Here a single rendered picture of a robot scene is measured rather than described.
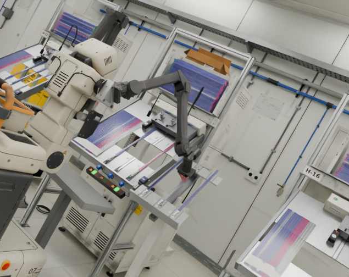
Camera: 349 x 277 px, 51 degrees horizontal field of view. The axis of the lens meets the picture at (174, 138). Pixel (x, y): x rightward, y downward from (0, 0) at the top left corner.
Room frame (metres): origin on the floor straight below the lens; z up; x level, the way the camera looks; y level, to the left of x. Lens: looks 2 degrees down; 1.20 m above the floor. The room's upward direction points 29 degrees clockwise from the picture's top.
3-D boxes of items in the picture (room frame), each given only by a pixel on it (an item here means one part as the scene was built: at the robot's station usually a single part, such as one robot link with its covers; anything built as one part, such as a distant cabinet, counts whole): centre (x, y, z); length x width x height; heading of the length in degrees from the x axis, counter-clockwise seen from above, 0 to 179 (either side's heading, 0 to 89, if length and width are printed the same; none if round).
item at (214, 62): (3.17, 0.01, 1.82); 0.68 x 0.30 x 0.20; 61
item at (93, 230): (2.99, 0.05, 0.31); 0.70 x 0.65 x 0.62; 61
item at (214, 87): (2.85, 0.06, 1.52); 0.51 x 0.13 x 0.27; 61
